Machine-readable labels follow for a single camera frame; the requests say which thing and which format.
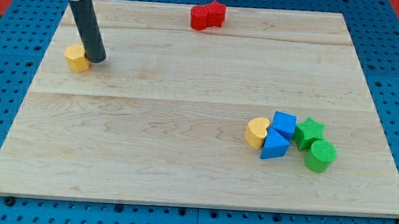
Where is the yellow hexagon block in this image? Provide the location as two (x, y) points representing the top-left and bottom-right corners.
(64, 44), (91, 73)

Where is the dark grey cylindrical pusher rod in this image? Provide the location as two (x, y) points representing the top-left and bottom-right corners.
(69, 0), (107, 64)

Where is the yellow heart block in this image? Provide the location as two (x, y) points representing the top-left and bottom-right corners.
(245, 117), (270, 149)

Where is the green star block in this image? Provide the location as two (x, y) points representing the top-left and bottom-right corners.
(292, 117), (325, 151)

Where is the blue triangle block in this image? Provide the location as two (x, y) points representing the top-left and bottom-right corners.
(260, 128), (290, 160)

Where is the green cylinder block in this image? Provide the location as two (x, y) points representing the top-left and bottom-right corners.
(304, 140), (337, 173)

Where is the light wooden board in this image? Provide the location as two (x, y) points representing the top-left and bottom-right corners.
(0, 0), (399, 218)

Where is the red star block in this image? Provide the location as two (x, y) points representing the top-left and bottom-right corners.
(205, 0), (227, 27)

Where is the red cylinder block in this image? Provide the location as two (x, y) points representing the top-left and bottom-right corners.
(190, 5), (209, 31)

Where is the blue cube block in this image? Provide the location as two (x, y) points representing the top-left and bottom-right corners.
(272, 111), (298, 140)

